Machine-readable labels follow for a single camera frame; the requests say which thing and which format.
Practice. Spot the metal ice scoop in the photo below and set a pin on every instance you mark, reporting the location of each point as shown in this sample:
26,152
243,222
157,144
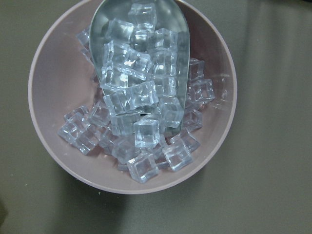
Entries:
141,52

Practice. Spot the clear ice cube left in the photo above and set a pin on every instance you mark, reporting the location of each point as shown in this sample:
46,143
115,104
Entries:
80,133

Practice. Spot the clear ice cube centre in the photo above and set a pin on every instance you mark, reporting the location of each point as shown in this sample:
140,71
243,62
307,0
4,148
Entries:
146,133

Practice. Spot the clear ice cube right front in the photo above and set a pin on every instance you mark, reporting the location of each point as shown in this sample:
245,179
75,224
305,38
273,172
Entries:
177,155

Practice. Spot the clear ice cube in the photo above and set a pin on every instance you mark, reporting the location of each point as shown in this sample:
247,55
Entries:
142,168
80,133
146,133
177,155

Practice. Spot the pink bowl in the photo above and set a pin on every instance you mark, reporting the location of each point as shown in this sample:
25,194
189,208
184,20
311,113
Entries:
60,80

